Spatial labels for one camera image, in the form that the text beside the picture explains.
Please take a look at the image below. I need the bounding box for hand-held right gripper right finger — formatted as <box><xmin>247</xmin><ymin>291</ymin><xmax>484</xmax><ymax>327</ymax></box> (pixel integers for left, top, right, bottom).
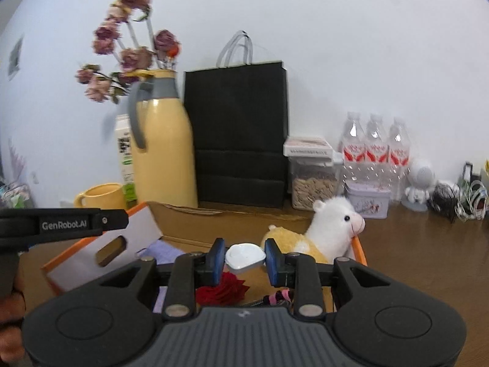
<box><xmin>264</xmin><ymin>238</ymin><xmax>391</xmax><ymax>317</ymax></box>

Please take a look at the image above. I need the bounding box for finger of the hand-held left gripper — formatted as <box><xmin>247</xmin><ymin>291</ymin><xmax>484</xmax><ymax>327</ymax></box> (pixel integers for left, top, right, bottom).
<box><xmin>101</xmin><ymin>209</ymin><xmax>130</xmax><ymax>234</ymax></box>

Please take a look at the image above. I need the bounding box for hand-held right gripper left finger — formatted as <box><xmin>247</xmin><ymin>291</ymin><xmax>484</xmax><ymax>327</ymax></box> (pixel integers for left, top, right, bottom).
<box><xmin>99</xmin><ymin>237</ymin><xmax>227</xmax><ymax>322</ymax></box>

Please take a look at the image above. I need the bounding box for white plastic case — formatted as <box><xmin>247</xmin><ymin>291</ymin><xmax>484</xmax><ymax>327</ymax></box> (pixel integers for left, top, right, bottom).
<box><xmin>225</xmin><ymin>243</ymin><xmax>267</xmax><ymax>275</ymax></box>

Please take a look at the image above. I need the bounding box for orange and white cardboard box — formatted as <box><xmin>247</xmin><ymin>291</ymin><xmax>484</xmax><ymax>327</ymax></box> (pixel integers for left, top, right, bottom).
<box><xmin>41</xmin><ymin>201</ymin><xmax>368</xmax><ymax>312</ymax></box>

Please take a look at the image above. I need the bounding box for person's left hand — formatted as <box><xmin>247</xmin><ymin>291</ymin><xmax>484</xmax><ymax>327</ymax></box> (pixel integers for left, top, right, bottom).
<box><xmin>0</xmin><ymin>290</ymin><xmax>27</xmax><ymax>357</ymax></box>

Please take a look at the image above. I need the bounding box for yellow mug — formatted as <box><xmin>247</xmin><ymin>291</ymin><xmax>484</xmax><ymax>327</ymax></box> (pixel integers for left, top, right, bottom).
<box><xmin>74</xmin><ymin>183</ymin><xmax>127</xmax><ymax>211</ymax></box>

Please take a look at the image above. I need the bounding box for red fabric rose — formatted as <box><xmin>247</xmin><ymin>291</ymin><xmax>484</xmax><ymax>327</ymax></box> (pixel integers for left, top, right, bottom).
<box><xmin>196</xmin><ymin>271</ymin><xmax>249</xmax><ymax>306</ymax></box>

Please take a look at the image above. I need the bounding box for purple cloth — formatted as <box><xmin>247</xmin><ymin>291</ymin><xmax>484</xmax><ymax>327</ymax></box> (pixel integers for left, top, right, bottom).
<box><xmin>134</xmin><ymin>240</ymin><xmax>189</xmax><ymax>312</ymax></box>

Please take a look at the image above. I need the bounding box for white milk carton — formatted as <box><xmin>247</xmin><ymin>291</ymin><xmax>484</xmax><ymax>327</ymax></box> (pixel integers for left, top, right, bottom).
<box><xmin>115</xmin><ymin>114</ymin><xmax>138</xmax><ymax>201</ymax></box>

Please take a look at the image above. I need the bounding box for white and yellow alpaca plush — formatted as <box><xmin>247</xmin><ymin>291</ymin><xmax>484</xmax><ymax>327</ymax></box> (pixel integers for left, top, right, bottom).
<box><xmin>260</xmin><ymin>197</ymin><xmax>365</xmax><ymax>264</ymax></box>

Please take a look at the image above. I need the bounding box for yellow thermos jug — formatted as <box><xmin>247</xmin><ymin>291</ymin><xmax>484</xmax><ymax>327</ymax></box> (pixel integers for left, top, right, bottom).
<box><xmin>128</xmin><ymin>69</ymin><xmax>199</xmax><ymax>209</ymax></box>

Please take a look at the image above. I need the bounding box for clear container of seeds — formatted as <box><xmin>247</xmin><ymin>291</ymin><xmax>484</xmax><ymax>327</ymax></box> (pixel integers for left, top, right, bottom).
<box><xmin>283</xmin><ymin>135</ymin><xmax>344</xmax><ymax>211</ymax></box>

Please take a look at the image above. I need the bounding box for pale printed tin box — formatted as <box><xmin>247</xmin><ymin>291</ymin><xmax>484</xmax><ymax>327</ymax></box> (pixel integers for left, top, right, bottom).
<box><xmin>344</xmin><ymin>181</ymin><xmax>391</xmax><ymax>219</ymax></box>

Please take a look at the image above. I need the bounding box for black paper bag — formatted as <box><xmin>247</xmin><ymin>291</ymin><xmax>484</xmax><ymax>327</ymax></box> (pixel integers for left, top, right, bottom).
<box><xmin>184</xmin><ymin>30</ymin><xmax>289</xmax><ymax>209</ymax></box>

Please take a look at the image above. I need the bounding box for clear water bottle red label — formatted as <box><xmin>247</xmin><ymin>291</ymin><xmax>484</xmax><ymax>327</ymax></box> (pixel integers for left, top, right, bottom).
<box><xmin>340</xmin><ymin>112</ymin><xmax>368</xmax><ymax>184</ymax></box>
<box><xmin>365</xmin><ymin>114</ymin><xmax>390</xmax><ymax>190</ymax></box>
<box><xmin>387</xmin><ymin>118</ymin><xmax>412</xmax><ymax>201</ymax></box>

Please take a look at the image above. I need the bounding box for dried pink rose bouquet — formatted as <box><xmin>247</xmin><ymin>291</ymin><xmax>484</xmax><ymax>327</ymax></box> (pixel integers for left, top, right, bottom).
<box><xmin>75</xmin><ymin>0</ymin><xmax>182</xmax><ymax>104</ymax></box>

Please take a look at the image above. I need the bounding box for white robot figurine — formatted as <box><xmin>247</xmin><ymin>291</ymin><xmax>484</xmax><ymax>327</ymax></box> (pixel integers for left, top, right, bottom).
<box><xmin>403</xmin><ymin>158</ymin><xmax>437</xmax><ymax>212</ymax></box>

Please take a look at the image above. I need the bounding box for black charger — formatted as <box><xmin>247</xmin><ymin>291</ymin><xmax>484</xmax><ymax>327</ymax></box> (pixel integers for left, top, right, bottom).
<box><xmin>462</xmin><ymin>161</ymin><xmax>481</xmax><ymax>184</ymax></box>

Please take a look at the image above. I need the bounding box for small wire basket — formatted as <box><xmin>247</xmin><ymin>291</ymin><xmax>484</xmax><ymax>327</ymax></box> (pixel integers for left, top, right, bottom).
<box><xmin>0</xmin><ymin>183</ymin><xmax>32</xmax><ymax>209</ymax></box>

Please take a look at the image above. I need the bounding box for purple flower wall sticker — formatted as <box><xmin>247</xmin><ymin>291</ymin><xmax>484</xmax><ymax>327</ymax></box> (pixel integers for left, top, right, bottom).
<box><xmin>8</xmin><ymin>138</ymin><xmax>28</xmax><ymax>178</ymax></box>

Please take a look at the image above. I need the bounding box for framed wall picture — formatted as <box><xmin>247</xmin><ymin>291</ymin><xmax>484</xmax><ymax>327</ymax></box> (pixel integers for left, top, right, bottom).
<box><xmin>8</xmin><ymin>36</ymin><xmax>24</xmax><ymax>81</ymax></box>

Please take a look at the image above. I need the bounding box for black cable bundle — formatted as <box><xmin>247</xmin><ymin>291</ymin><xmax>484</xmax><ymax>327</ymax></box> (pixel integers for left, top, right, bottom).
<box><xmin>428</xmin><ymin>183</ymin><xmax>460</xmax><ymax>222</ymax></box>

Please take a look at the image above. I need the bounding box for white cable bundle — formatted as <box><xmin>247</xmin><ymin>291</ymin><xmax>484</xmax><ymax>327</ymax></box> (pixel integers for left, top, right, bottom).
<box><xmin>454</xmin><ymin>180</ymin><xmax>489</xmax><ymax>222</ymax></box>

